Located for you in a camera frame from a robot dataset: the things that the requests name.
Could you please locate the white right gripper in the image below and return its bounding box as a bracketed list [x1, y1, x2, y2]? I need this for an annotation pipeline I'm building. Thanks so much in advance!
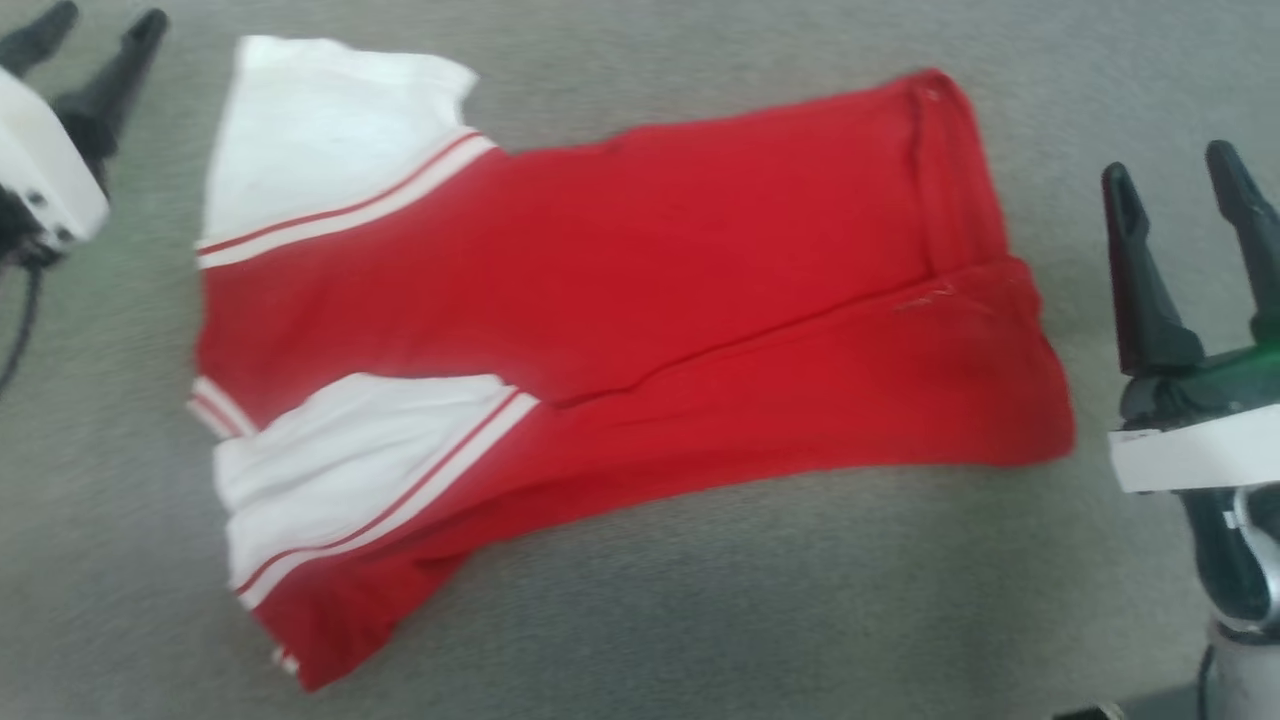
[1100, 140, 1280, 495]

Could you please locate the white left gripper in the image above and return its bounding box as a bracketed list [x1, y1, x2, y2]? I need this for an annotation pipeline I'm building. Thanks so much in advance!
[0, 0, 171, 267]

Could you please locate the red and white garment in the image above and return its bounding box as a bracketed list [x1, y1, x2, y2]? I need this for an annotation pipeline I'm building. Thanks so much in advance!
[187, 35, 1077, 694]

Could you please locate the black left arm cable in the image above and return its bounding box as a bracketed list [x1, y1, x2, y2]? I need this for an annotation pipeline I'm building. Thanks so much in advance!
[0, 258, 43, 396]

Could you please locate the grey fabric sofa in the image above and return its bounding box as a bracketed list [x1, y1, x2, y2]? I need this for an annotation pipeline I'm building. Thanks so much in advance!
[0, 0, 1280, 720]

